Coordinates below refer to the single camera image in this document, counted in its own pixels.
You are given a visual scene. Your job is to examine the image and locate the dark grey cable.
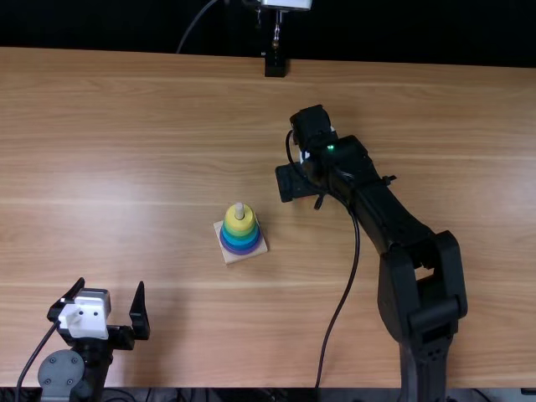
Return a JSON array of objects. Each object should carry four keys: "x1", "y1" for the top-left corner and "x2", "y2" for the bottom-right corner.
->
[{"x1": 175, "y1": 0, "x2": 221, "y2": 54}]

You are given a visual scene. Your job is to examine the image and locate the purple ring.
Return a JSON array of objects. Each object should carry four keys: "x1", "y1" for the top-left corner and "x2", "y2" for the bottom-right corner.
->
[{"x1": 219, "y1": 236, "x2": 261, "y2": 257}]

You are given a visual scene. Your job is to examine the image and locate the light blue ring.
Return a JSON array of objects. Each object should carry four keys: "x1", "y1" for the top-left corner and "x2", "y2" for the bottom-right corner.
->
[{"x1": 220, "y1": 228, "x2": 260, "y2": 246}]

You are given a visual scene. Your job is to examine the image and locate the dark green ring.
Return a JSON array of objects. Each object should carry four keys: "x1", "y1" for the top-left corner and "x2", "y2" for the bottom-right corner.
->
[{"x1": 221, "y1": 224, "x2": 258, "y2": 242}]

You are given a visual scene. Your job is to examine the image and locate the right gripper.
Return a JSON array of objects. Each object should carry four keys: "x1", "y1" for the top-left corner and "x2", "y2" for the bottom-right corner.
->
[{"x1": 275, "y1": 104, "x2": 338, "y2": 204}]

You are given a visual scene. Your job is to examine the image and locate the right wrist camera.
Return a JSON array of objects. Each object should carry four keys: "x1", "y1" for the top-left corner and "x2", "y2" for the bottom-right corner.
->
[{"x1": 299, "y1": 124, "x2": 338, "y2": 165}]

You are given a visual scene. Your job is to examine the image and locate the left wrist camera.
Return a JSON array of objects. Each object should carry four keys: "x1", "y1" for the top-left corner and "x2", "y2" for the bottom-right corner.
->
[{"x1": 57, "y1": 295, "x2": 110, "y2": 339}]

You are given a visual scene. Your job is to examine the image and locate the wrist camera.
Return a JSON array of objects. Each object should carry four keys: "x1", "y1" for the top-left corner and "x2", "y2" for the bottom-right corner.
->
[
  {"x1": 299, "y1": 124, "x2": 338, "y2": 165},
  {"x1": 57, "y1": 295, "x2": 110, "y2": 339}
]

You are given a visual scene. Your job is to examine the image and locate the wooden peg base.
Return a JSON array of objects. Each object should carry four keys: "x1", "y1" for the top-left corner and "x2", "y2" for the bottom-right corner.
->
[{"x1": 213, "y1": 202, "x2": 270, "y2": 266}]

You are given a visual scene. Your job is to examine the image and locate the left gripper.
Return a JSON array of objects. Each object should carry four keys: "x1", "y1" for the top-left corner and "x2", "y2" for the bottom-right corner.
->
[{"x1": 46, "y1": 277, "x2": 151, "y2": 353}]

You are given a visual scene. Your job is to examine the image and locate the black clamp stand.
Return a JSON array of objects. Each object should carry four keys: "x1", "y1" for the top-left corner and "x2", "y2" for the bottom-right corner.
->
[{"x1": 255, "y1": 8, "x2": 290, "y2": 79}]

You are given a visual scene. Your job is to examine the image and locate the light green ring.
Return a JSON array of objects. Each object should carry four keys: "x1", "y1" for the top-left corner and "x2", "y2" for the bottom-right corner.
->
[{"x1": 222, "y1": 217, "x2": 257, "y2": 238}]

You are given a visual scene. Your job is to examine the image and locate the dark blue ring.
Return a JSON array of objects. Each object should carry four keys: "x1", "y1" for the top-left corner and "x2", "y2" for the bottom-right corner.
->
[{"x1": 219, "y1": 232, "x2": 260, "y2": 251}]

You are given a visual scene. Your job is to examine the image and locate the black cable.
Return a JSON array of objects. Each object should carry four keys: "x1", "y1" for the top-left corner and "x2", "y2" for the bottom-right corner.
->
[
  {"x1": 16, "y1": 322, "x2": 59, "y2": 393},
  {"x1": 286, "y1": 129, "x2": 362, "y2": 389}
]

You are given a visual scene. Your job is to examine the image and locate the yellow ring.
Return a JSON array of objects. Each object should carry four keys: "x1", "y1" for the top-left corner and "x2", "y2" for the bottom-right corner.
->
[{"x1": 224, "y1": 204, "x2": 256, "y2": 234}]

